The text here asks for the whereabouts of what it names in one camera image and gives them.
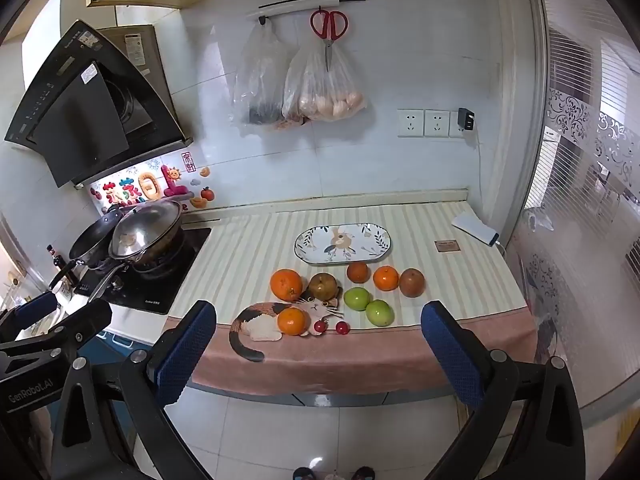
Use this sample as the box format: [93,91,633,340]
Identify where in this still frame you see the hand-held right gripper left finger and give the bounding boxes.
[50,300,218,480]

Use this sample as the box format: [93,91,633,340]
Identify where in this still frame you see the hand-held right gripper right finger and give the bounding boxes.
[420,301,586,480]

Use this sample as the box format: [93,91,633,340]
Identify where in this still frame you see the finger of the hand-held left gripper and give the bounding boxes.
[0,300,113,362]
[0,291,60,341]

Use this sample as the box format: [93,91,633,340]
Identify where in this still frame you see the red apple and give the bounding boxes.
[398,268,426,298]

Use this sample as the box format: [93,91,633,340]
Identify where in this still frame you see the large orange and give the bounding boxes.
[270,268,304,302]

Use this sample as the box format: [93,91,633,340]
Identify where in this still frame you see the brownish green apple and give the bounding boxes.
[307,272,343,303]

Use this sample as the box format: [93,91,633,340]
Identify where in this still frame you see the floral oval ceramic plate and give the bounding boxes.
[293,222,392,265]

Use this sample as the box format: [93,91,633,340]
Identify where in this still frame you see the dark sauce bottle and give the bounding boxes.
[46,244,68,281]

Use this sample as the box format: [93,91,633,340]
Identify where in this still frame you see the black glass cooktop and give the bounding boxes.
[75,226,213,316]

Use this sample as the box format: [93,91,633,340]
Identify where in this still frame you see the black frying pan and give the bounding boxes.
[49,208,126,291]

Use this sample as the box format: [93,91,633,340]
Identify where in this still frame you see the steel wok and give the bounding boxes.
[87,207,186,306]

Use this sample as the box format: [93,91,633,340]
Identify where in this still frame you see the striped cat print cloth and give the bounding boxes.
[161,200,538,396]

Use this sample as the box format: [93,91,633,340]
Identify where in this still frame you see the glass wok lid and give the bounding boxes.
[109,201,182,260]

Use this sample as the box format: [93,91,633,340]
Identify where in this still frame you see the white power bank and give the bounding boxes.
[451,211,501,247]

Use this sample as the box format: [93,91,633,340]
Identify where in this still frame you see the patterned glass sliding door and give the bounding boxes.
[505,0,640,431]

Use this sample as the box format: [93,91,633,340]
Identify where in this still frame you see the black range hood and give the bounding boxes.
[4,19,195,191]

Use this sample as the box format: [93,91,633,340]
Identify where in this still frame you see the plastic bag of eggs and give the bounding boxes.
[281,42,367,123]

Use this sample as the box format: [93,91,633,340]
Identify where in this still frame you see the clear plastic bag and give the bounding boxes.
[231,20,291,127]

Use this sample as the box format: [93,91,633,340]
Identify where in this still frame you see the colourful wall stickers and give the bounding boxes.
[89,149,216,211]

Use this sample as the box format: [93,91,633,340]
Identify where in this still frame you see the white charging cable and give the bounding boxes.
[472,127,488,221]

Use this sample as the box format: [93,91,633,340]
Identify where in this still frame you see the white wall outlet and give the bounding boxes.
[397,108,425,137]
[449,110,476,138]
[424,109,451,137]

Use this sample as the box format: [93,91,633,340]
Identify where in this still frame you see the red handled scissors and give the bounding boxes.
[309,7,349,73]

